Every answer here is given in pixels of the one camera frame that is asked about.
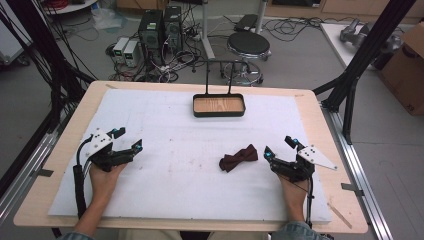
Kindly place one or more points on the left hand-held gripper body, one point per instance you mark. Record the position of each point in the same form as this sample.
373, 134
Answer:
100, 146

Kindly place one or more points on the person's right hand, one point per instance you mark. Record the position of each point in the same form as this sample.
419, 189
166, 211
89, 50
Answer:
293, 193

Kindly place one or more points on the white bench power supply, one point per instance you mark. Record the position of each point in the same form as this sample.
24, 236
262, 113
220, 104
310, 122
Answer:
120, 48
131, 53

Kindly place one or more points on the grey metal device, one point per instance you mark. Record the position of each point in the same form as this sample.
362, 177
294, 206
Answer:
353, 31

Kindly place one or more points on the thin wooden stick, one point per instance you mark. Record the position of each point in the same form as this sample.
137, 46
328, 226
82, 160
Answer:
340, 215

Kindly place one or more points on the brown cardboard box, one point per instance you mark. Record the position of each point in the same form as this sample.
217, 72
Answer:
405, 71

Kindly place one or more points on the white desk leg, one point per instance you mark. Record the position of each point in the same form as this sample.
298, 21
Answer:
207, 33

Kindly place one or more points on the aluminium rail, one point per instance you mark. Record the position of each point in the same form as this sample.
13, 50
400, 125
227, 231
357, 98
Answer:
363, 176
26, 170

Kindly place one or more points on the blue denim sleeve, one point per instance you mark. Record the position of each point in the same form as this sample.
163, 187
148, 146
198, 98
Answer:
298, 231
75, 236

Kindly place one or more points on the dark red bow tie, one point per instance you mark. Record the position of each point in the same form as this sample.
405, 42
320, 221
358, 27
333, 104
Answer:
238, 158

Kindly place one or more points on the clear plastic bag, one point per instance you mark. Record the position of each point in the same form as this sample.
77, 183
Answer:
106, 18

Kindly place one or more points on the white foam mat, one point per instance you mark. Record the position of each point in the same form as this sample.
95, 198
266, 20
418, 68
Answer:
173, 190

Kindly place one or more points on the black rack with wooden tray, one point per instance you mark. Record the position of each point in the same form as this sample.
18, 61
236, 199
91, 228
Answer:
218, 105

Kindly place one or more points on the slim black computer tower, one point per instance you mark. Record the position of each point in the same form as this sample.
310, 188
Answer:
173, 26

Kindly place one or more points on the flat black floor device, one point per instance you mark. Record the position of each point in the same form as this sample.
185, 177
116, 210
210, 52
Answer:
246, 22

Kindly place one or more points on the round white table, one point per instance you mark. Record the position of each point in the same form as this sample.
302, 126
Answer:
71, 5

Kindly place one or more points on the grey tape strip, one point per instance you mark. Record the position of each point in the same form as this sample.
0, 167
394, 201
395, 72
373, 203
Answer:
42, 172
352, 189

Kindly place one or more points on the black metal frame strut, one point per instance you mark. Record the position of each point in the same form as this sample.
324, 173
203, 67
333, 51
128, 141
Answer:
370, 50
36, 43

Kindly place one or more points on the person's left hand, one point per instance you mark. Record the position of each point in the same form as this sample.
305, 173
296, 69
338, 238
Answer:
104, 182

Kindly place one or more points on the white side table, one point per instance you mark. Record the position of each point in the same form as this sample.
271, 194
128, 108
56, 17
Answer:
335, 41

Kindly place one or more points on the black round stool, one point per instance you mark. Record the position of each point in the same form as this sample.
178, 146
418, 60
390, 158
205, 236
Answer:
248, 45

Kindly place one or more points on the large black computer tower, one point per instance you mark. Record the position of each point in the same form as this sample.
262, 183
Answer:
151, 31

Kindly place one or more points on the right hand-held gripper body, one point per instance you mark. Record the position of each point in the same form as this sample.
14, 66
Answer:
301, 163

